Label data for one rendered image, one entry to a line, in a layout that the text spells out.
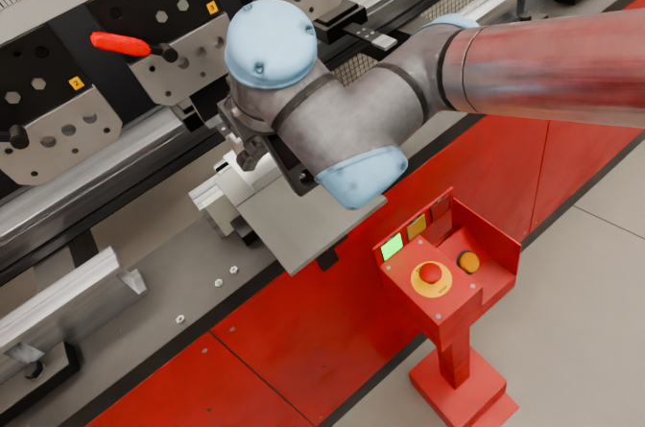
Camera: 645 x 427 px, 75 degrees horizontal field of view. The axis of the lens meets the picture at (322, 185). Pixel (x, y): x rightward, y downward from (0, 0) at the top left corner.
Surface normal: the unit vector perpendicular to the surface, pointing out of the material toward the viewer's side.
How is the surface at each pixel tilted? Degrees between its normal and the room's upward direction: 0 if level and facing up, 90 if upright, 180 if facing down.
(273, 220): 0
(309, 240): 0
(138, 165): 90
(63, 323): 90
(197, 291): 0
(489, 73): 67
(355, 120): 37
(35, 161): 90
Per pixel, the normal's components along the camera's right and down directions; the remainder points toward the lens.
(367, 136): 0.36, -0.25
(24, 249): 0.57, 0.50
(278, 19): 0.18, -0.18
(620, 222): -0.26, -0.65
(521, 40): -0.70, -0.42
